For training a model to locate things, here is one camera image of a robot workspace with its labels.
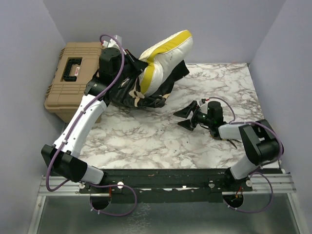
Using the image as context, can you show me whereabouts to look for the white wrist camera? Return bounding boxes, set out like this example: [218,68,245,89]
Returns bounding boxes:
[198,98,210,107]
[100,35,122,49]

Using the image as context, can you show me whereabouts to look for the tan plastic tool case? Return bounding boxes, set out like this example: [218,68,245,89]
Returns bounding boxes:
[44,42,103,123]

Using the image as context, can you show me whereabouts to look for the black mounting rail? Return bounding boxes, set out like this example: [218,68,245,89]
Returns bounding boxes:
[80,169,252,203]

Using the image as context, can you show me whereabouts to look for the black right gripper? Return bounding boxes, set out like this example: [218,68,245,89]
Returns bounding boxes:
[174,100,213,131]

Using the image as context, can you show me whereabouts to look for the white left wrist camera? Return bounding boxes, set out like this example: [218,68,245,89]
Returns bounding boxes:
[100,35,122,49]

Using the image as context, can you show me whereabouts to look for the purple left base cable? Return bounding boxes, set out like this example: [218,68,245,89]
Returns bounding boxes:
[89,184,137,217]

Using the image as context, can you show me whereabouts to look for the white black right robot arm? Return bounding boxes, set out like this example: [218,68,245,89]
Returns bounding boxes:
[174,99,284,191]

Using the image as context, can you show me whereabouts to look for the black yellow flower pillowcase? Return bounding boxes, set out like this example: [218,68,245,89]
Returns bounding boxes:
[112,60,190,108]

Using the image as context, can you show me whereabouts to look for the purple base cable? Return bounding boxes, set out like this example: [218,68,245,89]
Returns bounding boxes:
[89,184,137,217]
[223,172,273,213]

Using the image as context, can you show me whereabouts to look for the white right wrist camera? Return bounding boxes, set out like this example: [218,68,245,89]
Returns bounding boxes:
[198,98,210,107]

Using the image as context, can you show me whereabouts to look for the yellow handled pliers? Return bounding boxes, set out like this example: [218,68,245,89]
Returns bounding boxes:
[221,139,241,149]

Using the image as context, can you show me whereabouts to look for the white pillow yellow edge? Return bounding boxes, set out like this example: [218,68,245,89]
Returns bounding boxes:
[139,30,193,97]

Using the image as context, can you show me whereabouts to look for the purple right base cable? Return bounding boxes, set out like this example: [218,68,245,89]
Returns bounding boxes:
[223,172,273,213]

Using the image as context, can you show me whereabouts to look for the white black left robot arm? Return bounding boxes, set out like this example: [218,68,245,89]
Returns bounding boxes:
[41,48,148,193]

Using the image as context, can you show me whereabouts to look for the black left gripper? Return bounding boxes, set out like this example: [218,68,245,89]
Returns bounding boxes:
[114,49,148,84]

